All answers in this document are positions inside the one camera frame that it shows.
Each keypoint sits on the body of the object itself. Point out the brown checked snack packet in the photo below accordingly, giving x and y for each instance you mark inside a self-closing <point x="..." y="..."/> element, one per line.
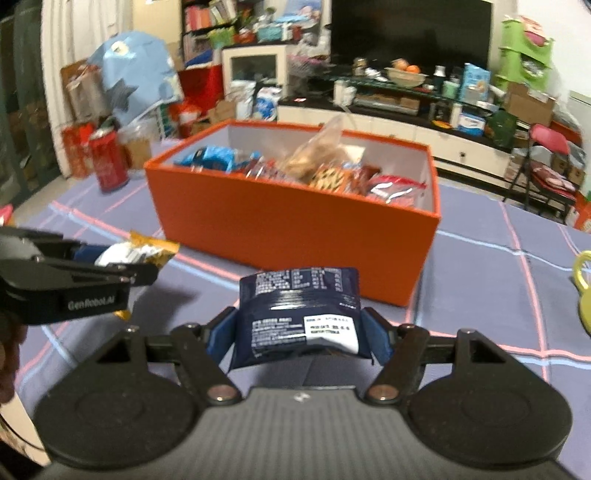
<point x="330" y="177"/>

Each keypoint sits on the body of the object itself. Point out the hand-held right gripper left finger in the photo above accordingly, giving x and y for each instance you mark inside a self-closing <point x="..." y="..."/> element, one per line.
<point x="221" y="337"/>

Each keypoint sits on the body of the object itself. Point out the pink plastic bag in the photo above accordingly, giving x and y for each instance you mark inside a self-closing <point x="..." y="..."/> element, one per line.
<point x="307" y="60"/>

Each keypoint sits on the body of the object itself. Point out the brown cardboard box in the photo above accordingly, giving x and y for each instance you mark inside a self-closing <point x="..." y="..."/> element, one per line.
<point x="85" y="92"/>

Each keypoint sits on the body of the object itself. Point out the red bag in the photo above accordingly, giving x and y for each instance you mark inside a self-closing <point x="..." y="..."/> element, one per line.
<point x="198" y="90"/>

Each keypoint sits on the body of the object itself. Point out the black television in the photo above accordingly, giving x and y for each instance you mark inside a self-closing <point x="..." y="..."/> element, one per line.
<point x="411" y="32"/>

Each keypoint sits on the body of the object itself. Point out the orange box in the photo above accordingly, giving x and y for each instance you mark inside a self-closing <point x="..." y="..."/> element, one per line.
<point x="286" y="230"/>

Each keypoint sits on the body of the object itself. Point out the green mug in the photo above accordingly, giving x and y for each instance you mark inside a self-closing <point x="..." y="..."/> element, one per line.
<point x="584" y="295"/>

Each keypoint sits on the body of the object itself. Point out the blue snack packet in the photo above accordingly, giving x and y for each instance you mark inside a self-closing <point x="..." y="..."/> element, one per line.
<point x="207" y="157"/>

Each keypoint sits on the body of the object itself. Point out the fruit bowl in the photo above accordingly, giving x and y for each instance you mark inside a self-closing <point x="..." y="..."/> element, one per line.
<point x="406" y="76"/>

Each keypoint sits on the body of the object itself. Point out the person's left hand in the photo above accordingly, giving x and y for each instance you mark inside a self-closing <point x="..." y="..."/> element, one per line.
<point x="9" y="364"/>

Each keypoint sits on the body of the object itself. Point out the dark bookshelf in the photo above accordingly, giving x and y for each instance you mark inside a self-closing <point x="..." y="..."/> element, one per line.
<point x="207" y="23"/>

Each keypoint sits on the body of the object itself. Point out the navy snack packet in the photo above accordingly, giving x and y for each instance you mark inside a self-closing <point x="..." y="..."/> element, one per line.
<point x="295" y="314"/>

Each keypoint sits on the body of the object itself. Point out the white glass door cabinet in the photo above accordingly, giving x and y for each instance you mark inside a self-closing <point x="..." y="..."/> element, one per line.
<point x="254" y="69"/>

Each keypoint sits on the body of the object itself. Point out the clear brown pastry packet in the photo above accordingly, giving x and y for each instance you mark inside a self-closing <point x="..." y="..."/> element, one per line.
<point x="318" y="157"/>

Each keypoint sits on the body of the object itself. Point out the blue white bag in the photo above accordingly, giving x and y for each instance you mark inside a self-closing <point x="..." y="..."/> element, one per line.
<point x="267" y="104"/>

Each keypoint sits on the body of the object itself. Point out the green storage rack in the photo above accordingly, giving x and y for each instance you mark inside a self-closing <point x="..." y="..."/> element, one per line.
<point x="524" y="55"/>

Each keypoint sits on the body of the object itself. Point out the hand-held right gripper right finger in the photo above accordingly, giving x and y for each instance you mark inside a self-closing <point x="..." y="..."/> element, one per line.
<point x="381" y="337"/>

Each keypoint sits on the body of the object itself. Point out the open cardboard box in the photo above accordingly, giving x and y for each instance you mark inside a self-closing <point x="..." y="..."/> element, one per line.
<point x="528" y="106"/>

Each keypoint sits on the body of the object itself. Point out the blue plaid tablecloth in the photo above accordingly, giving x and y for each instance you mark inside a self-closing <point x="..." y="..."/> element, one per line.
<point x="485" y="286"/>

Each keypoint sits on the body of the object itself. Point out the white fridge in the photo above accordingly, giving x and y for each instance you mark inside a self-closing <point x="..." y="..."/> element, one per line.
<point x="579" y="120"/>

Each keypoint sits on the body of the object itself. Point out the red white carton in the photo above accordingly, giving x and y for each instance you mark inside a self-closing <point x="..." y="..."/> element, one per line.
<point x="78" y="147"/>

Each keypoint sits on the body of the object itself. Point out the gold white snack packet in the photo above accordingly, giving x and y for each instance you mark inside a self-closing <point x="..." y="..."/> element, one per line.
<point x="147" y="249"/>

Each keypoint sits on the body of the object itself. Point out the white television stand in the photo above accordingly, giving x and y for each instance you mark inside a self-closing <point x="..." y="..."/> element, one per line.
<point x="434" y="138"/>

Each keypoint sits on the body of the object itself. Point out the red soda can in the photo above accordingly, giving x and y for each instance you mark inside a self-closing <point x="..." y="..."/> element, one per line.
<point x="108" y="164"/>

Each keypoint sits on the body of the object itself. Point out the glass jar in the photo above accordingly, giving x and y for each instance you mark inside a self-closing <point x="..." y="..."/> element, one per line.
<point x="138" y="152"/>

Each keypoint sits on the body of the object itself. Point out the light blue pack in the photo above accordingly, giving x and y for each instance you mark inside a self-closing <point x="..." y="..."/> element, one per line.
<point x="474" y="83"/>

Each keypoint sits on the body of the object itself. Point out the white curtain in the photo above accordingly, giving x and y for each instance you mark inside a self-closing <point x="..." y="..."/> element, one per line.
<point x="64" y="37"/>

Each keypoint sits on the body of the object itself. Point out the blue tissue pack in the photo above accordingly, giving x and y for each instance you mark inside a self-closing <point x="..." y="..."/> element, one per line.
<point x="473" y="123"/>

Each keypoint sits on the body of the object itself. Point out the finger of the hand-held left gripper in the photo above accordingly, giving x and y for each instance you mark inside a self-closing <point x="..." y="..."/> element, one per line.
<point x="120" y="274"/>
<point x="87" y="254"/>

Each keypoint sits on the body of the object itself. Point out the red folding chair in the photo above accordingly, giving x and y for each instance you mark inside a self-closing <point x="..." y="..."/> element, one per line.
<point x="549" y="141"/>

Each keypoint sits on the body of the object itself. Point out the blue star cloth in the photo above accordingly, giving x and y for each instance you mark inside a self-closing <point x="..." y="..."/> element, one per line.
<point x="134" y="78"/>

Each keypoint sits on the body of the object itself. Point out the standing air conditioner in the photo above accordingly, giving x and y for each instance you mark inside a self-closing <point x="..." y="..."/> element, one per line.
<point x="154" y="16"/>

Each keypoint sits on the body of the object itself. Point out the dark green bag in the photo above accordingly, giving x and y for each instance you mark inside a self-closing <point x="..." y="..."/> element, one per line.
<point x="501" y="129"/>

